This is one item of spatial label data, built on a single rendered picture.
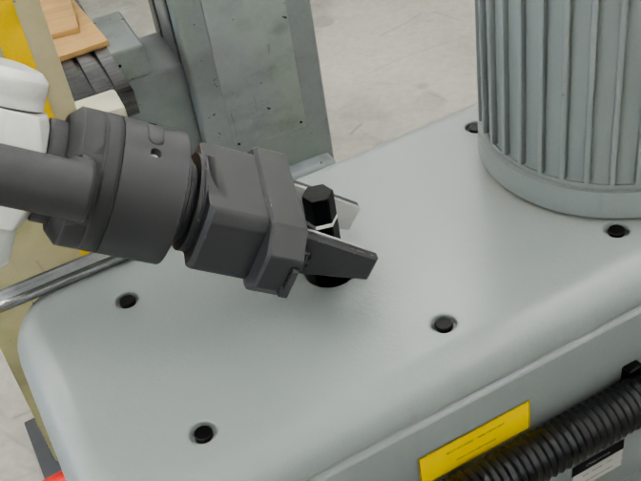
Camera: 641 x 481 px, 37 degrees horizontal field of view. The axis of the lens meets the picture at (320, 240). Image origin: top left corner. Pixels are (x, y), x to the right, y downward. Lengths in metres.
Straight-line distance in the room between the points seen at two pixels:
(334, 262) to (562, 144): 0.18
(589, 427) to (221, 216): 0.29
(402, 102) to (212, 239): 3.91
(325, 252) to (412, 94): 3.92
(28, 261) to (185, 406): 2.09
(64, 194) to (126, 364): 0.15
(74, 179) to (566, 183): 0.34
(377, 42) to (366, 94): 0.51
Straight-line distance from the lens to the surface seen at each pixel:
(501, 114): 0.71
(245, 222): 0.59
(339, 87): 4.66
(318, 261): 0.63
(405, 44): 4.97
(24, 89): 0.58
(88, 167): 0.55
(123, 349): 0.66
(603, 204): 0.70
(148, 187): 0.58
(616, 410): 0.70
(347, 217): 0.68
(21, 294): 0.73
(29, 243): 2.66
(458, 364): 0.61
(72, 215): 0.55
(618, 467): 0.84
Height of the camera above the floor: 2.33
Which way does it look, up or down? 39 degrees down
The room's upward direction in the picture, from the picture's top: 10 degrees counter-clockwise
